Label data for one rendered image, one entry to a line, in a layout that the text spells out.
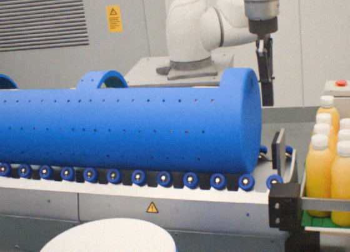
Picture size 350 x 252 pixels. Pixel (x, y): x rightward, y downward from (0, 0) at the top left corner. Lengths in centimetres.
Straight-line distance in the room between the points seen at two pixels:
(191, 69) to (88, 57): 124
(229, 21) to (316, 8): 223
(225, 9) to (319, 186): 86
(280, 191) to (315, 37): 297
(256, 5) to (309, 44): 287
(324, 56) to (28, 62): 217
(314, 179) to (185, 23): 83
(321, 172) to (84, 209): 70
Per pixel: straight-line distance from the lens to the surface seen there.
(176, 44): 198
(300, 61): 427
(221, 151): 139
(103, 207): 161
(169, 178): 151
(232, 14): 199
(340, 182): 132
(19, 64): 333
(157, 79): 203
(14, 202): 177
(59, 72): 323
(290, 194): 131
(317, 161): 134
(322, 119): 147
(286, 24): 420
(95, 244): 113
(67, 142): 155
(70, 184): 165
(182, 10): 197
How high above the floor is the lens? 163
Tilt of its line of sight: 20 degrees down
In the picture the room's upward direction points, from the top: 7 degrees counter-clockwise
